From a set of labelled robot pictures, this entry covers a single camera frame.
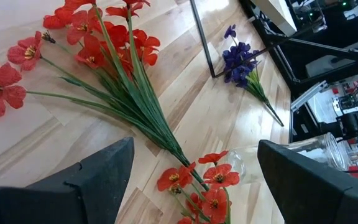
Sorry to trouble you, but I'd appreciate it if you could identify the small red flower bunch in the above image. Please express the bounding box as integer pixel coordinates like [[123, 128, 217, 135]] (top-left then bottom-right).
[[156, 150, 241, 224]]

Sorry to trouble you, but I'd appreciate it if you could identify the purple flower bunch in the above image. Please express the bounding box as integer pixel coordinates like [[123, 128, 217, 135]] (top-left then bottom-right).
[[221, 24, 285, 128]]

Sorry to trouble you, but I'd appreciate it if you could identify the large red flower bunch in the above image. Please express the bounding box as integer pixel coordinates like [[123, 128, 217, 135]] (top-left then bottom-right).
[[0, 0, 209, 192]]

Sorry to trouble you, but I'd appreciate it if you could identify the wooden shelf black metal frame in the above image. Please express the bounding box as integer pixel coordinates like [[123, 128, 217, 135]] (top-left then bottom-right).
[[190, 0, 298, 78]]

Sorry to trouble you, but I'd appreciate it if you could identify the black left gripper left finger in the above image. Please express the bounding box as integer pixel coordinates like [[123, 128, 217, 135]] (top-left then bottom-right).
[[0, 136, 135, 224]]

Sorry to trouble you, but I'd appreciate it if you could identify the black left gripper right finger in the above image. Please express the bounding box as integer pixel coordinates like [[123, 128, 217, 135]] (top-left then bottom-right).
[[257, 139, 358, 224]]

